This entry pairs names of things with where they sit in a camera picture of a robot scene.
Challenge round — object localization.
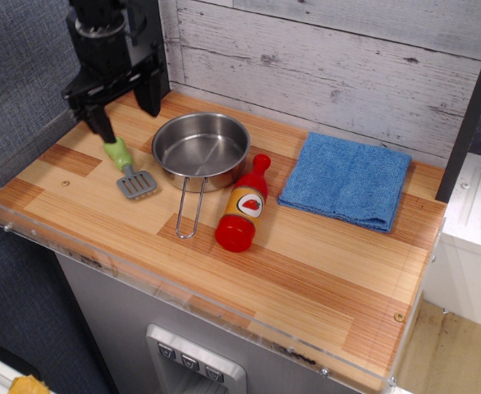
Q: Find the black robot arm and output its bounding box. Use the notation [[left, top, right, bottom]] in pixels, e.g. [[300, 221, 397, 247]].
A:
[[62, 0, 168, 144]]

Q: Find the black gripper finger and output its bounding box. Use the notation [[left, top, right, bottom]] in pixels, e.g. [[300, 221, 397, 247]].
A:
[[134, 76, 161, 117], [83, 103, 116, 144]]

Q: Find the red toy ketchup bottle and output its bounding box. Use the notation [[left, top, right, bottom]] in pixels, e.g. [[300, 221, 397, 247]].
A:
[[215, 153, 271, 252]]

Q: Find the silver dispenser button panel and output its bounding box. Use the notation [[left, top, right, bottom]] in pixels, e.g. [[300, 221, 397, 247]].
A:
[[146, 324, 248, 394]]

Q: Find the white toy sink unit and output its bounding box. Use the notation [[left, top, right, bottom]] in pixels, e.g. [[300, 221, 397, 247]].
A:
[[423, 153, 481, 324]]

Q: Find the grey toy fridge cabinet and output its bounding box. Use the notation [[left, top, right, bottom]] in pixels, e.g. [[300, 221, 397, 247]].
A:
[[57, 255, 352, 393]]

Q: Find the black right frame post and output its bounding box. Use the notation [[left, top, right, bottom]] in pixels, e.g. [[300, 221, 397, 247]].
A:
[[435, 69, 481, 203]]

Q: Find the blue folded cloth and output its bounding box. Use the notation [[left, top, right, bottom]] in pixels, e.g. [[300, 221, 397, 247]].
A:
[[278, 132, 411, 233]]

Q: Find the clear acrylic table guard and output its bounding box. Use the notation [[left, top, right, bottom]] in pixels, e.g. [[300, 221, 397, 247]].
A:
[[0, 93, 445, 393]]

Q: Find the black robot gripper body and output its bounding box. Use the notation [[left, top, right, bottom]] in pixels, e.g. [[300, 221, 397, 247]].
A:
[[62, 16, 161, 120]]

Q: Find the yellow object bottom left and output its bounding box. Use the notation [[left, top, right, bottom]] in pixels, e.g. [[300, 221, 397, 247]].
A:
[[7, 375, 50, 394]]

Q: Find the black frame post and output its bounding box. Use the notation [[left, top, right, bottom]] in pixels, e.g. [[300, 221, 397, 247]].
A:
[[125, 0, 170, 99], [435, 69, 481, 203]]

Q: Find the stainless steel pan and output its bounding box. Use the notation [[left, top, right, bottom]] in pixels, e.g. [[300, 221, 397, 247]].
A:
[[151, 112, 251, 239]]

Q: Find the black left frame post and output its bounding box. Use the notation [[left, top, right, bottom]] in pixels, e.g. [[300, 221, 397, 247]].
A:
[[125, 0, 170, 99]]

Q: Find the green handled grey spatula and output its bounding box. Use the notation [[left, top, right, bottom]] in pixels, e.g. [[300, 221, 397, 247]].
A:
[[103, 137, 157, 199]]

